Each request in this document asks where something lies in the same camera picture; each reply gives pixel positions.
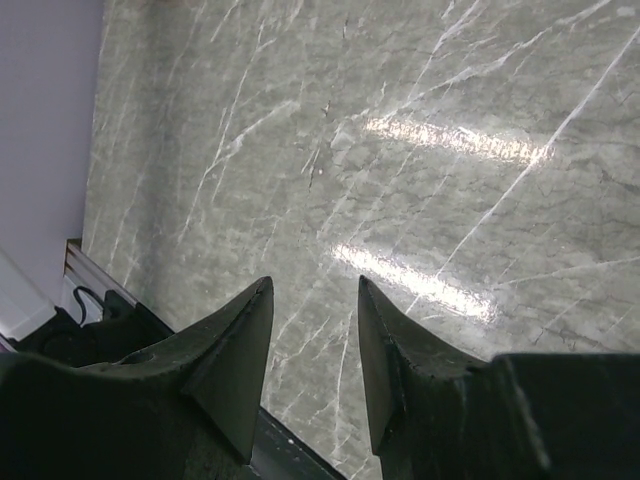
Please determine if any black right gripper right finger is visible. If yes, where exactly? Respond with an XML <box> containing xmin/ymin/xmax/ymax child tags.
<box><xmin>357</xmin><ymin>277</ymin><xmax>639</xmax><ymax>479</ymax></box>

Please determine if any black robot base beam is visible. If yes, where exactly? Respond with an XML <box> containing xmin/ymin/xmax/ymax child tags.
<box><xmin>241</xmin><ymin>407</ymin><xmax>346</xmax><ymax>480</ymax></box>

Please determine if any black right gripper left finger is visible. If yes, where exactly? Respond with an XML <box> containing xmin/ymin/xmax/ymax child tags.
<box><xmin>1</xmin><ymin>276</ymin><xmax>274</xmax><ymax>479</ymax></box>

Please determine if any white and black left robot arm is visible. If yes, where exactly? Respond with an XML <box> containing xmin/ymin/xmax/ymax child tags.
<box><xmin>1</xmin><ymin>244</ymin><xmax>172</xmax><ymax>367</ymax></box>

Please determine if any aluminium rail frame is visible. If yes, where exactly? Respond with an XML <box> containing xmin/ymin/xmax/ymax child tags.
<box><xmin>62</xmin><ymin>238</ymin><xmax>176</xmax><ymax>336</ymax></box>

